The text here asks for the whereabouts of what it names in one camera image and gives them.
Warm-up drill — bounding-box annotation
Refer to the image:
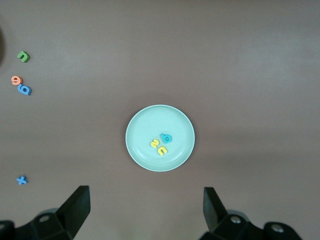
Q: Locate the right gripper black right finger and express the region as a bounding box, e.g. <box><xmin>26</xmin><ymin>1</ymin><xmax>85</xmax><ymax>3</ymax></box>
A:
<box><xmin>198</xmin><ymin>186</ymin><xmax>305</xmax><ymax>240</ymax></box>

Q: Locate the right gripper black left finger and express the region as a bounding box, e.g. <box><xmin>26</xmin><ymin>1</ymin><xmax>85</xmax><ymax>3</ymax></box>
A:
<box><xmin>0</xmin><ymin>185</ymin><xmax>91</xmax><ymax>240</ymax></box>

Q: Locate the teal foam letter a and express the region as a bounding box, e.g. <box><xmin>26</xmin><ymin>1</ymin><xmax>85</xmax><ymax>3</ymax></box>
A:
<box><xmin>159</xmin><ymin>133</ymin><xmax>173</xmax><ymax>144</ymax></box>

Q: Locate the light green plate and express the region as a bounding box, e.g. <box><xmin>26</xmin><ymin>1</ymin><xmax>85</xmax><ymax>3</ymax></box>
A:
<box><xmin>125</xmin><ymin>104</ymin><xmax>196</xmax><ymax>173</ymax></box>

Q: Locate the blue foam letter g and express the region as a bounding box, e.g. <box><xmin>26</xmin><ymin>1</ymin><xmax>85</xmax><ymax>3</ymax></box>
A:
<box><xmin>17</xmin><ymin>83</ymin><xmax>33</xmax><ymax>96</ymax></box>

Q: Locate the orange foam letter o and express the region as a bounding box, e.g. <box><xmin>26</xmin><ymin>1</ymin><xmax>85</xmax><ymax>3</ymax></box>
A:
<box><xmin>10</xmin><ymin>75</ymin><xmax>24</xmax><ymax>86</ymax></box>

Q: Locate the brown table cover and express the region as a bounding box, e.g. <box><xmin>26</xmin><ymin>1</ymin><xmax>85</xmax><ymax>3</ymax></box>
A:
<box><xmin>0</xmin><ymin>0</ymin><xmax>320</xmax><ymax>240</ymax></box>

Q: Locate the green foam letter u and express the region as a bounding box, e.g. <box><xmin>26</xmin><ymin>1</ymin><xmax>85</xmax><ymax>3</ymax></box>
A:
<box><xmin>16</xmin><ymin>50</ymin><xmax>31</xmax><ymax>63</ymax></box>

